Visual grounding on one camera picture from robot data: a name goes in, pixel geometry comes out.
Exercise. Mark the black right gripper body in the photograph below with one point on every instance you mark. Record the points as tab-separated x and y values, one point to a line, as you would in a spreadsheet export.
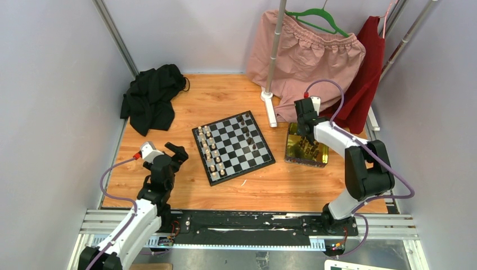
299	129

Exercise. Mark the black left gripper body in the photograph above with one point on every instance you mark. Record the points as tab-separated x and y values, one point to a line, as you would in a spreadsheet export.
170	185

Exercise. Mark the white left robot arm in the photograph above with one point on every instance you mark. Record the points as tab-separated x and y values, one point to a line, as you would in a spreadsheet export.
150	212

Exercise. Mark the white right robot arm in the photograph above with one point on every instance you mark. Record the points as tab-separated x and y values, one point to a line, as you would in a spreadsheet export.
367	166

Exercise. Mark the gold metal tin tray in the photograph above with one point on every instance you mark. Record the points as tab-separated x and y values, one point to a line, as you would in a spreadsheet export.
294	151

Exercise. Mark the red cloth garment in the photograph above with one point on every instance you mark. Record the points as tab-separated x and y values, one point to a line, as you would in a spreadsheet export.
361	92

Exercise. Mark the white rack stand base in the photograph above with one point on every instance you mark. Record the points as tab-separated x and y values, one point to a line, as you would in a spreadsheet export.
269	108

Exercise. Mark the black white chessboard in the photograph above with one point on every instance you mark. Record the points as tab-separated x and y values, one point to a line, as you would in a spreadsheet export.
238	158

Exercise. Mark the pink cloth garment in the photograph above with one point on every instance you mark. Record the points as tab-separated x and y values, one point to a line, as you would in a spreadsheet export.
305	56

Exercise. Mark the black cloth garment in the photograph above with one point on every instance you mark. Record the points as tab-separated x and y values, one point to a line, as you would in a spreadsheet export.
148	101

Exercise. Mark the silver rack pole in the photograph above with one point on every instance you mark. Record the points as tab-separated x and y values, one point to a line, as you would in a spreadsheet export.
276	40

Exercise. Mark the green clothes hanger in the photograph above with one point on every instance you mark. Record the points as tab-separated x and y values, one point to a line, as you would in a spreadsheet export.
320	19

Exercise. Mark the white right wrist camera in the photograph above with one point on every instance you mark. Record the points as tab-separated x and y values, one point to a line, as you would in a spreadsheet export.
312	104

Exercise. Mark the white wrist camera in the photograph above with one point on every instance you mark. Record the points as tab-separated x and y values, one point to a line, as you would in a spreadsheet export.
148	152
312	104

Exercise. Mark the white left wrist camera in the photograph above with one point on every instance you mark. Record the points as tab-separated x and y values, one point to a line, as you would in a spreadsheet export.
148	152

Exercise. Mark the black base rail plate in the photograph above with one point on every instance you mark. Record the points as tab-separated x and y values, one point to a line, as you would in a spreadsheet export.
254	228

